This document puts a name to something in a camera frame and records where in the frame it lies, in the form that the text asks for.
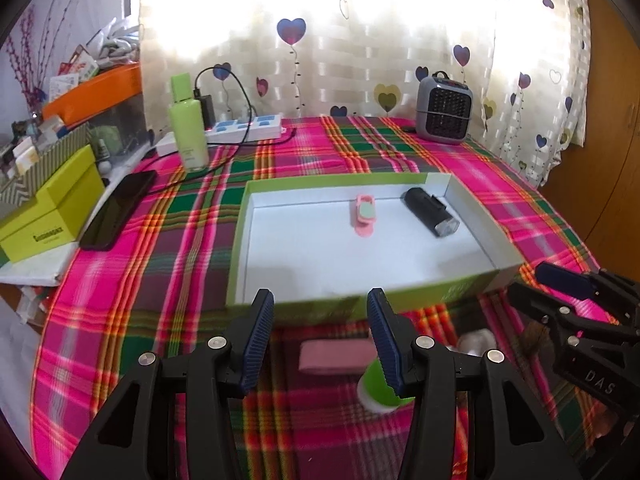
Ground grey chevron patterned box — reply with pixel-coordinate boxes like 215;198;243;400
0;122;93;206

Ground pink oblong case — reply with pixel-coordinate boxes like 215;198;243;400
299;338;378;376

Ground wooden wardrobe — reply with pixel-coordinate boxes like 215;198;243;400
540;0;640;281

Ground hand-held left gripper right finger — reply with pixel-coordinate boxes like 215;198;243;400
366;287;583;480

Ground orange storage box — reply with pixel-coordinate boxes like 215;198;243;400
41;63;143;128

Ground pink green plaid tablecloth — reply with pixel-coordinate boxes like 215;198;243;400
37;115;601;480

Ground yellow-green cardboard box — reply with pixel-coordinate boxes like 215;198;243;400
0;145;107;264

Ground green and white stand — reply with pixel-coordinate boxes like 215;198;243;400
356;355;416;413

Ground small pink clip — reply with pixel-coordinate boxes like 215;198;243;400
348;193;377;239

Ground purple flower branches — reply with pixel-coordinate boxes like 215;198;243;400
5;5;66;111

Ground heart print curtain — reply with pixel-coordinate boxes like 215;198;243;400
140;0;591;191

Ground light green lotion bottle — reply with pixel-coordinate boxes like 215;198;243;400
168;73;210;171

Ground small white adapter box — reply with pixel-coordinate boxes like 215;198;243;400
155;131;181;157

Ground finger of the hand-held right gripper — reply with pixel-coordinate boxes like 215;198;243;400
507;282;640;346
535;261;640;311

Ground white dumbbell-shaped spool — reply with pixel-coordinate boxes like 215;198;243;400
455;332;493;358

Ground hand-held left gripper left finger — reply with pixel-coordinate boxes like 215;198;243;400
60;289;276;480

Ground white blue power strip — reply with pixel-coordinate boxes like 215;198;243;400
206;115;282;144

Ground black smartphone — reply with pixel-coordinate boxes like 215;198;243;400
79;170;158;252

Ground black charger plug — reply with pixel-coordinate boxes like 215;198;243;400
192;91;216;128

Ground black charging cable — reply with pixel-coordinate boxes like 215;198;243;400
145;66;253;196

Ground green cardboard box tray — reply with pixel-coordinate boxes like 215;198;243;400
226;172;526;322

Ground black cylindrical flashlight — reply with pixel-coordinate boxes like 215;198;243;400
403;187;460;238

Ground grey mini heater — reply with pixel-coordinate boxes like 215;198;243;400
416;72;474;146

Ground pile of paper packets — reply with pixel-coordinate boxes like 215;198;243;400
50;17;141;91

